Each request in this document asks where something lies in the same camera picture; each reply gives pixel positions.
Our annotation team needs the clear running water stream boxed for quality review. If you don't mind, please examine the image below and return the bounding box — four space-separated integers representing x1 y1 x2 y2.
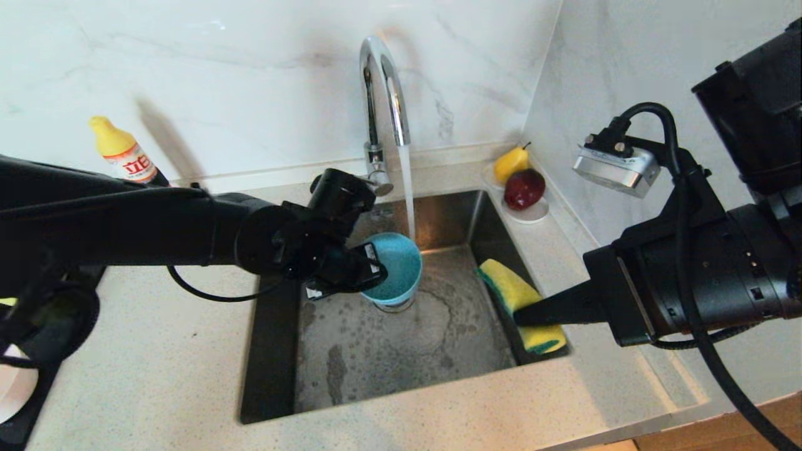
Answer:
398 145 419 242

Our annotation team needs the stainless steel sink basin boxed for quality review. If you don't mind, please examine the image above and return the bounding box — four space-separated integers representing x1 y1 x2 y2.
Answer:
239 190 571 425

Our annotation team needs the chrome gooseneck faucet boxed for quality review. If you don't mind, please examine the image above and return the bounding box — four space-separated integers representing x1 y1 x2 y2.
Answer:
358 35 412 197

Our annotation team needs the orange yellow dish soap bottle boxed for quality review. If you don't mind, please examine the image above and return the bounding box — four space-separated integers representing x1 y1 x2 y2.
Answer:
88 115 171 187

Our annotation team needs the yellow pear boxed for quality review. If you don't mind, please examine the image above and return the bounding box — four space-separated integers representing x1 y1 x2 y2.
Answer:
494 143 532 185

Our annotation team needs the dark red apple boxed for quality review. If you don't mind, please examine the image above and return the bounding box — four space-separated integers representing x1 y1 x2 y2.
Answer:
504 168 546 211

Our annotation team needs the small white dish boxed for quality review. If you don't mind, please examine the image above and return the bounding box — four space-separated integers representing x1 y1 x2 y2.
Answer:
482 162 551 224

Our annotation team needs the black braided right arm sleeve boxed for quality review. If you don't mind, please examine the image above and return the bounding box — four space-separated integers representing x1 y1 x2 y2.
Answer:
652 318 762 350

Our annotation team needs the pink plastic bowl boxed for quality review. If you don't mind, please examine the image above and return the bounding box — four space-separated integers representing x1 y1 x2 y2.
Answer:
0 360 39 425

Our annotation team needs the yellow fish-shaped sponge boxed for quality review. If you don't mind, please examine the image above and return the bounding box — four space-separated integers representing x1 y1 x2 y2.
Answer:
477 259 568 355

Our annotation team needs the blue plastic bowl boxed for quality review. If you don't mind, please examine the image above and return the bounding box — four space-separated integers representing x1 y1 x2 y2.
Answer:
360 232 423 306

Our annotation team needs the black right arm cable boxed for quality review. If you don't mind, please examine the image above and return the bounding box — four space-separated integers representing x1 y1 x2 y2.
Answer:
611 102 802 451

